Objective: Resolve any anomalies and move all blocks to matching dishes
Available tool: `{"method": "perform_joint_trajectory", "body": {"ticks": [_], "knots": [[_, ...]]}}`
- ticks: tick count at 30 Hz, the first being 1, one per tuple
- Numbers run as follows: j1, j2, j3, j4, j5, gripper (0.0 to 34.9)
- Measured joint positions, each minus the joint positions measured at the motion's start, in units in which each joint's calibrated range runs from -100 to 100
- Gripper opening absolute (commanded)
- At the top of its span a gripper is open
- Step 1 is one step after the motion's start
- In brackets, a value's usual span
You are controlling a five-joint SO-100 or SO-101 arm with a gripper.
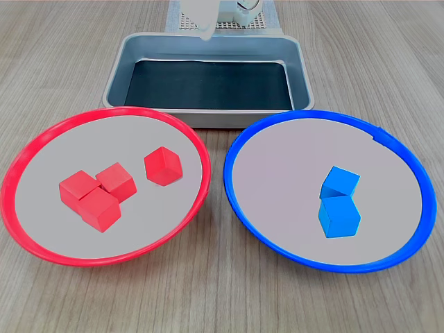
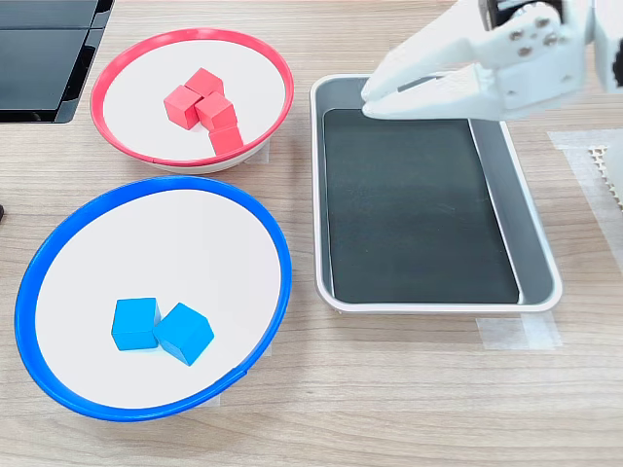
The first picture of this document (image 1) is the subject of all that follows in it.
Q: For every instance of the pale perforated base plate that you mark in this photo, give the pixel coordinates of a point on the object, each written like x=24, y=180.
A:
x=225, y=25

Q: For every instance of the steel tray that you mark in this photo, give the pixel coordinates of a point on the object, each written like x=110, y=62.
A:
x=298, y=76

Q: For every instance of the blue-rimmed white plate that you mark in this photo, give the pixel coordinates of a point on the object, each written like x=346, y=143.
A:
x=277, y=194

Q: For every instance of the blue cube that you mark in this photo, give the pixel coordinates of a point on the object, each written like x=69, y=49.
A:
x=340, y=216
x=340, y=180

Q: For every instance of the black tray mat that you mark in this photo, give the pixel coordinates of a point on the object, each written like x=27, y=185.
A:
x=208, y=86

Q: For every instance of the red cube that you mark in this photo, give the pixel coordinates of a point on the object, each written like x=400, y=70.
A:
x=116, y=180
x=163, y=166
x=98, y=208
x=74, y=189

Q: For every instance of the red-rimmed white plate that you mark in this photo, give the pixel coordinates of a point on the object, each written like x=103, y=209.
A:
x=114, y=225

